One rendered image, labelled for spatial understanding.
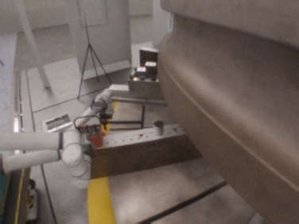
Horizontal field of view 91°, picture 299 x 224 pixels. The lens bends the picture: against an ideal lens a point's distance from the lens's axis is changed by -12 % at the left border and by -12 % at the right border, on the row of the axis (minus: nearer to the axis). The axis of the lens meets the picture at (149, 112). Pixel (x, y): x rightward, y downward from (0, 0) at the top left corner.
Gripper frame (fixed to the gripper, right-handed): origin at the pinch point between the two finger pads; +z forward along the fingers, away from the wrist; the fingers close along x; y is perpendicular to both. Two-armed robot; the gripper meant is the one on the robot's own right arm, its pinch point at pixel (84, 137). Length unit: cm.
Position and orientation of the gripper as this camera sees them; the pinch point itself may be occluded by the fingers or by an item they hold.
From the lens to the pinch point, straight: 110.5
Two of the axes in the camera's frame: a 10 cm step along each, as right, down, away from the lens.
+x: -9.7, 1.4, -1.8
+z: -2.3, -5.9, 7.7
